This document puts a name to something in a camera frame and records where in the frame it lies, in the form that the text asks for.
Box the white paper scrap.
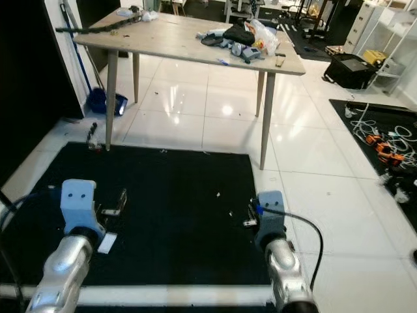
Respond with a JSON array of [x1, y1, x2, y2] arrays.
[[98, 233, 118, 254]]

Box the black floor mat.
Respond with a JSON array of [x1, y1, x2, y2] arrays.
[[0, 142, 272, 288], [329, 98, 417, 235]]

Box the small black metal clamp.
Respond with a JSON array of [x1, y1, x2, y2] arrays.
[[87, 122, 104, 152]]

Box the blue dustpan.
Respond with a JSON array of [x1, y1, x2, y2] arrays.
[[86, 87, 128, 117]]

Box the grey device with screen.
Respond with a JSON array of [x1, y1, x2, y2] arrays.
[[242, 44, 266, 64]]

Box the light wooden table tapered legs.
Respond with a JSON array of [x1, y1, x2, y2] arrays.
[[73, 8, 307, 171]]

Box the black carry bag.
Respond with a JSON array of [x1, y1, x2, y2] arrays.
[[323, 53, 380, 91]]

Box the long black belt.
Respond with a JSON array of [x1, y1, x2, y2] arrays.
[[55, 20, 131, 33]]

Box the clear plastic bag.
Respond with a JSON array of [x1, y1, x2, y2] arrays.
[[244, 20, 280, 56]]

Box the black cap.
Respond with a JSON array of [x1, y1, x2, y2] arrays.
[[200, 34, 225, 46]]

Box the black quilted cloth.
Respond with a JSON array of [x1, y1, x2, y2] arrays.
[[223, 23, 258, 46]]

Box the white carton box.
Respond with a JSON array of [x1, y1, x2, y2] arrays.
[[199, 29, 229, 40]]

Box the yellow box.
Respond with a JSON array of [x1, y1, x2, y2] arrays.
[[362, 49, 388, 66]]

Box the white drawer unit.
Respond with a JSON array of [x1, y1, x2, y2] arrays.
[[342, 3, 375, 53]]

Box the white shelf rack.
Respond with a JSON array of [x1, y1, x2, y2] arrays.
[[368, 0, 417, 95]]

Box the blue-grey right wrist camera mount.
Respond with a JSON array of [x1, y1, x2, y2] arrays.
[[254, 190, 287, 245]]

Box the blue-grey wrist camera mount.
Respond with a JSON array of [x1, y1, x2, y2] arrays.
[[60, 179, 105, 235], [254, 190, 287, 245]]

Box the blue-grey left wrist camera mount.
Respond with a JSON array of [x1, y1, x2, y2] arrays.
[[60, 179, 105, 235]]

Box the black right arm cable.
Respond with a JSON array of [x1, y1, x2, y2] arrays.
[[257, 203, 324, 291]]

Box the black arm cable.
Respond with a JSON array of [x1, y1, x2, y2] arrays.
[[257, 203, 324, 291], [0, 189, 66, 307]]

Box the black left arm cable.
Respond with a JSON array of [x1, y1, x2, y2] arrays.
[[0, 189, 66, 307]]

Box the white cable bundle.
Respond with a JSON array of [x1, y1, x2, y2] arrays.
[[345, 101, 417, 170]]

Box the blue broom handle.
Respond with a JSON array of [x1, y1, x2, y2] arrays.
[[60, 0, 102, 95]]

